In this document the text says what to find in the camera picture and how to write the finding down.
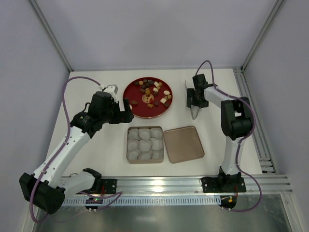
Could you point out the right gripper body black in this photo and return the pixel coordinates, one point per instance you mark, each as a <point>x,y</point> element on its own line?
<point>196,104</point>

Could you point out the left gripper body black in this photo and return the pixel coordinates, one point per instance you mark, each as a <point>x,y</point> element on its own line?
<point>121,116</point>

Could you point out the metal tongs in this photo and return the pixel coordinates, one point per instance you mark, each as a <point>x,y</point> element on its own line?
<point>194,110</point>

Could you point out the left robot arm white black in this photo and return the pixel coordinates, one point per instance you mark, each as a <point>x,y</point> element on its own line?
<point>45,188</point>

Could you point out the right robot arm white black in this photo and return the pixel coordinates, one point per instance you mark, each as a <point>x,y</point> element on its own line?
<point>237,121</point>

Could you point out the white paper cup top left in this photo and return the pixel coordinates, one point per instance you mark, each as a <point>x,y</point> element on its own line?
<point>133,134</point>

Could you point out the white paper cup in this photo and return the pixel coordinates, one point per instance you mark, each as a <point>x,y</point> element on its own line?
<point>156,133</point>
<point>145,145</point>
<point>133,134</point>
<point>158,154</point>
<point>133,154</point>
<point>132,144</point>
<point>145,134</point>
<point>145,155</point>
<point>157,144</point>

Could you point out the round red tray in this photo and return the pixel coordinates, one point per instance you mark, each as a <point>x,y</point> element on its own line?
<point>135,91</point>

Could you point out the white paper cup top middle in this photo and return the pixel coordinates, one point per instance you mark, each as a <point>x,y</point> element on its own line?
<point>145,134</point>

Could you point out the white paper cup middle left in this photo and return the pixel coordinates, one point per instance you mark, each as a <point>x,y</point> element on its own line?
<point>132,144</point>

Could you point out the white paper cup top right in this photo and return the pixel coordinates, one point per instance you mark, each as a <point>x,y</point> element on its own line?
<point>156,133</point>

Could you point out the gold square tin box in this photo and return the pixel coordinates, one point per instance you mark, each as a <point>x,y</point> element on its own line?
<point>143,161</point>

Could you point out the white paper cup centre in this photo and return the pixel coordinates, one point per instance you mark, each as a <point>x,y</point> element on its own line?
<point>145,145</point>

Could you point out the white paper cup bottom left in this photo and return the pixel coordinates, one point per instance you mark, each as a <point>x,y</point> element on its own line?
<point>133,154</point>

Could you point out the white paper cup middle right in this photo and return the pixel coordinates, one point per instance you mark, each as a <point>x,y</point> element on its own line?
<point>157,144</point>

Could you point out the gold tin lid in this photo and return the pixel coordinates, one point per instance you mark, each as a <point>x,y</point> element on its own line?
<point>183,144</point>

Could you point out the white paper cup bottom middle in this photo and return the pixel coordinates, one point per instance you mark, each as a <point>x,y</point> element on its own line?
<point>145,155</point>

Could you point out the white paper cup bottom right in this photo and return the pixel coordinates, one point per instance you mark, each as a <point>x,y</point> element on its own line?
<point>158,154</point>

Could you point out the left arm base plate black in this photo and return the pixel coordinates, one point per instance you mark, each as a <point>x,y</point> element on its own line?
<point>108,186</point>

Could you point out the perforated cable duct strip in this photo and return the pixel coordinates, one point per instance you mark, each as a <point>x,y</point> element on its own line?
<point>149,200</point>

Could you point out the left round mount black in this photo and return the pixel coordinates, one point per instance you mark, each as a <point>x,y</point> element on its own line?
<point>92,204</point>

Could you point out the round mount black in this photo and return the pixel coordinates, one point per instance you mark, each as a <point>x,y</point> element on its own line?
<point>228,202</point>
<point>92,204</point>

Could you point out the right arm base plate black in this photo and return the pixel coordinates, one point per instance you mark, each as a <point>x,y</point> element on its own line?
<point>222,185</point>

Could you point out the aluminium rail right side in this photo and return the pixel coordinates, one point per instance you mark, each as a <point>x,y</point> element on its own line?
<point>258,135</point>

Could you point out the aluminium rail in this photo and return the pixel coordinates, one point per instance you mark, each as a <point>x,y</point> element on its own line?
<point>192,185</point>
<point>258,135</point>

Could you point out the right round mount black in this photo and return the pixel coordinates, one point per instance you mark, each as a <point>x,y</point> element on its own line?
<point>228,202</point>

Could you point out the aluminium rail front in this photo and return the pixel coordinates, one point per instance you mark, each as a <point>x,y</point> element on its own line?
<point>192,185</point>

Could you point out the aluminium frame post left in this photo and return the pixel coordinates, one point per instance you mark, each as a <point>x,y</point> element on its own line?
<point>50,34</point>

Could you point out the aluminium frame post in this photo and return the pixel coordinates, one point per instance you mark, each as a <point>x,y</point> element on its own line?
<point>50,34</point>
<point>271,17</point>

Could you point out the aluminium frame post right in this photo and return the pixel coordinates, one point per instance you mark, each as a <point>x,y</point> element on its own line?
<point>271,17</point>

